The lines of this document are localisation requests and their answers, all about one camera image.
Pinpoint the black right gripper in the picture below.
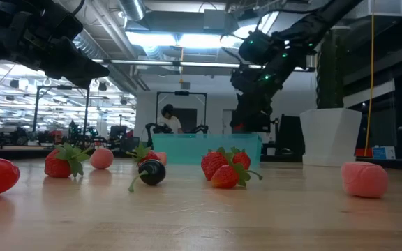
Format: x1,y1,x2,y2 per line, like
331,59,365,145
230,48,306,132

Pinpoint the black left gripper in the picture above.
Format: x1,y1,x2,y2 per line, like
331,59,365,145
0,9,110,89

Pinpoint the red toy strawberry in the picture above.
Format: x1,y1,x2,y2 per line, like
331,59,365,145
125,142,161,167
210,162,264,190
43,142,94,179
230,146,253,171
200,146,234,181

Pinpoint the teal translucent plastic container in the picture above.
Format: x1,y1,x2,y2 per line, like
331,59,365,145
151,133,263,165

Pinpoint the pink toy peach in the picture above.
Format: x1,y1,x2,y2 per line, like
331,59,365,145
89,147,114,171
340,161,389,199
155,151,169,167

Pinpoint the black toy cherry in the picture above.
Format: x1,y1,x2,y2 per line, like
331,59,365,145
128,159,167,193

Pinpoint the small black monitor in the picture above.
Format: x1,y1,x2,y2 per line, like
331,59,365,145
109,125,128,139

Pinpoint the person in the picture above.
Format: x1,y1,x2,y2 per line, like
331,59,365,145
158,103,184,135

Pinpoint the white hexagonal planter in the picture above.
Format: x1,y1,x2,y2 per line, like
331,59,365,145
299,107,363,168

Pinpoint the overhead rig crossbar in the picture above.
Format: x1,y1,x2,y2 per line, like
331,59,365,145
92,58,316,73

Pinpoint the blue box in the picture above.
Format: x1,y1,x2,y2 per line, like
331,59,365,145
371,146,396,160

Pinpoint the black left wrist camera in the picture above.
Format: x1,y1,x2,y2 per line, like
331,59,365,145
40,6,83,38

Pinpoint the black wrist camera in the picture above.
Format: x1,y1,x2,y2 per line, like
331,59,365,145
238,29,275,66
40,6,83,38

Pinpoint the black rig frame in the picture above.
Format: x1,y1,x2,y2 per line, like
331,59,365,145
32,85,91,147
155,91,208,135

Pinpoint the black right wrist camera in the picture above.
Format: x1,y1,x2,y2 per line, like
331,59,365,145
238,29,275,66

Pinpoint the yellow hanging cable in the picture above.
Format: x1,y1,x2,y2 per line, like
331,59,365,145
364,0,376,158

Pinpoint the black aluminium table frame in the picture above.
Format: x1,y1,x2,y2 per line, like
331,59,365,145
0,146,402,172

